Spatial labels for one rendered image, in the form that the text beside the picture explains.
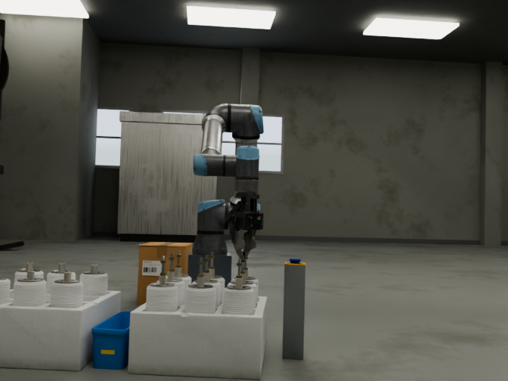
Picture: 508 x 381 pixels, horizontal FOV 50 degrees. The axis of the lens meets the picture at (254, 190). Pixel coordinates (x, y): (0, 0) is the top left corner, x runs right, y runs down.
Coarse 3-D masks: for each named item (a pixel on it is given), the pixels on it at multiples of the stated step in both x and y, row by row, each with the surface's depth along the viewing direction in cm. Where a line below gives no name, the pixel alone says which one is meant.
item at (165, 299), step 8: (152, 288) 162; (160, 288) 162; (168, 288) 162; (176, 288) 165; (152, 296) 162; (160, 296) 161; (168, 296) 162; (176, 296) 165; (152, 304) 162; (160, 304) 161; (168, 304) 162; (176, 304) 165
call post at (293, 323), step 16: (288, 272) 180; (304, 272) 179; (288, 288) 179; (304, 288) 179; (288, 304) 179; (304, 304) 179; (288, 320) 179; (304, 320) 179; (288, 336) 179; (288, 352) 179
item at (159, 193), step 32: (128, 128) 785; (160, 128) 790; (192, 128) 794; (128, 160) 784; (160, 160) 788; (192, 160) 792; (128, 192) 782; (160, 192) 786; (192, 192) 791; (128, 224) 780; (160, 224) 785; (192, 224) 789
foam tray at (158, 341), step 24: (144, 312) 159; (168, 312) 160; (216, 312) 162; (264, 312) 170; (144, 336) 158; (168, 336) 158; (192, 336) 157; (216, 336) 157; (240, 336) 156; (264, 336) 175; (144, 360) 158; (168, 360) 157; (192, 360) 157; (216, 360) 157; (240, 360) 156
